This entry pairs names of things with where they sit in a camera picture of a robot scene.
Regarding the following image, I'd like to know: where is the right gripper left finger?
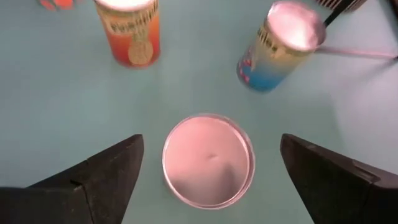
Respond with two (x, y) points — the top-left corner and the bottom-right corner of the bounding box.
(0, 133), (145, 224)

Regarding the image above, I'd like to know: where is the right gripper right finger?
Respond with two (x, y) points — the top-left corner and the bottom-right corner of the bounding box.
(280, 133), (398, 224)

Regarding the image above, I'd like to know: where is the silver-topped tin can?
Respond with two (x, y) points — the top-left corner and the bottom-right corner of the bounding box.
(161, 113), (256, 210)

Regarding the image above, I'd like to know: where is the blue yellow label can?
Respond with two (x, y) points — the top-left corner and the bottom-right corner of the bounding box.
(236, 0), (327, 94)

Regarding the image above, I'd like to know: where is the green table mat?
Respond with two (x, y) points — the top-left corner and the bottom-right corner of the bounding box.
(0, 0), (398, 224)

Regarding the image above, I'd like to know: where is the potted plant striped pot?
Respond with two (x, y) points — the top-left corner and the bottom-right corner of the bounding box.
(315, 0), (369, 12)

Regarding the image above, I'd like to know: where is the orange red label can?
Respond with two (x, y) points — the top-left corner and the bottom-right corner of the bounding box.
(37, 0), (77, 12)

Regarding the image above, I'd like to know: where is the orange pineapple label can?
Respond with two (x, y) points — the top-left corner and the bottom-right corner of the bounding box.
(93, 0), (162, 69)

